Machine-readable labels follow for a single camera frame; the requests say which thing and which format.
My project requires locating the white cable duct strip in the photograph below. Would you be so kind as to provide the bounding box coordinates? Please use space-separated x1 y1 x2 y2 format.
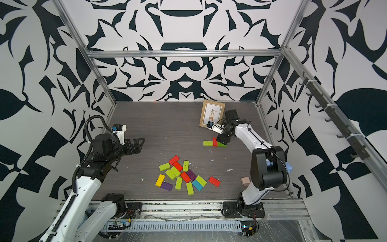
103 220 242 233

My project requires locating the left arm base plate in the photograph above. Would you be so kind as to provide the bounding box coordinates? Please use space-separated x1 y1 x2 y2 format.
123 202 143 219

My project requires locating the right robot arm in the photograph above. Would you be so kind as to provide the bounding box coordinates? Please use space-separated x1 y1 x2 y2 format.
207 110 290 208

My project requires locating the circuit board right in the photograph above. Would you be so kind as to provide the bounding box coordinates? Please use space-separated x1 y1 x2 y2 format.
241 220 260 238

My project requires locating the yellow block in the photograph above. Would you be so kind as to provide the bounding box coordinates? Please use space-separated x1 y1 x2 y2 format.
155 174 165 187

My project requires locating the lime block bottom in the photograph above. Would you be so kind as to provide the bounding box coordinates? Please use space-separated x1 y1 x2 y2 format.
186 182 194 196

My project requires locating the purple block centre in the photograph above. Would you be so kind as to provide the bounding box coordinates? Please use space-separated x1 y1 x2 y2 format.
186 169 197 181

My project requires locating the wooden picture frame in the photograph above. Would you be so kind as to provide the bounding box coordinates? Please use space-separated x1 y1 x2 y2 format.
199 100 226 128

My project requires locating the purple block lower left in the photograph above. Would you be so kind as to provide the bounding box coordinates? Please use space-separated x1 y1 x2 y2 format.
160 182 173 191

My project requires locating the purple block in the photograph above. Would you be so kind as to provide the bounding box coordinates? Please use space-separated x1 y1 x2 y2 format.
186 169 197 181
160 182 173 191

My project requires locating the wall hook rail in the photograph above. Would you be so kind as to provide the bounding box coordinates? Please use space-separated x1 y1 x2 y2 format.
302 77 371 160

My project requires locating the pink beige small box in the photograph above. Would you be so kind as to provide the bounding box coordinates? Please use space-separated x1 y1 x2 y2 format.
241 177 251 187

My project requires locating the red block pile lower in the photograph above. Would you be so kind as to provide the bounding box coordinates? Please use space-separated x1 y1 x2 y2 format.
180 172 191 183

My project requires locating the lime block beside teal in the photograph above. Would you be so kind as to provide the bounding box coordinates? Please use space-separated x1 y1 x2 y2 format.
196 175 207 187

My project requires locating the red block pile middle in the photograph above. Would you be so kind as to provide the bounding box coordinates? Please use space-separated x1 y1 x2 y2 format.
173 162 183 172

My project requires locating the aluminium front rail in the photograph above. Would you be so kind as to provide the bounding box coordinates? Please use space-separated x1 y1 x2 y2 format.
60 199 310 221

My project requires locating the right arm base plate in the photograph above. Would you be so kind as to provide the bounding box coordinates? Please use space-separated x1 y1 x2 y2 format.
221 201 266 218

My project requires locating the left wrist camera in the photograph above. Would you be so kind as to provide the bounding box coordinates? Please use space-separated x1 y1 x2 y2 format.
111 124 127 145

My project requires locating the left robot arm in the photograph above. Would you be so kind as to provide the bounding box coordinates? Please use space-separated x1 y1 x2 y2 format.
40 115 145 242

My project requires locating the green circuit board left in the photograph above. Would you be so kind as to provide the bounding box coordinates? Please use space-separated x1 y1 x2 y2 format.
108 220 132 231

